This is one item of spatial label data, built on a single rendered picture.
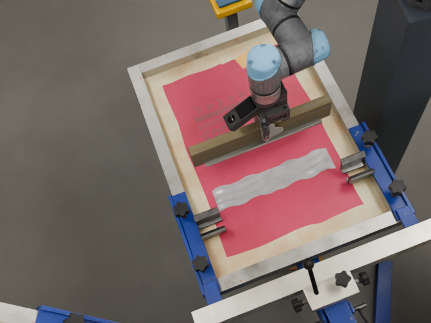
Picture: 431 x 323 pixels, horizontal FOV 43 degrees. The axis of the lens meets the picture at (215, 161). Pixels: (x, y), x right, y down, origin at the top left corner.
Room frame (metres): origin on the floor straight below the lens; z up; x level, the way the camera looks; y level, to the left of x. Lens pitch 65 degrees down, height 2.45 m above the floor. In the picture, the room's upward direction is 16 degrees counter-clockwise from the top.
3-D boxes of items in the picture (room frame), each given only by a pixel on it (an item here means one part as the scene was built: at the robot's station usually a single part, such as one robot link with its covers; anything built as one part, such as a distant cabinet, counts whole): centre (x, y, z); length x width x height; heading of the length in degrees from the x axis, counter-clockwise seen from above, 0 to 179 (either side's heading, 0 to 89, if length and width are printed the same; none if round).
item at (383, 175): (0.52, -0.44, 0.98); 0.30 x 0.05 x 0.07; 6
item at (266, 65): (0.69, -0.16, 1.39); 0.09 x 0.08 x 0.11; 100
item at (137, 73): (0.73, -0.14, 0.97); 0.79 x 0.58 x 0.04; 6
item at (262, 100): (0.69, -0.16, 1.31); 0.08 x 0.08 x 0.05
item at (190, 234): (0.47, 0.12, 0.98); 0.30 x 0.05 x 0.07; 6
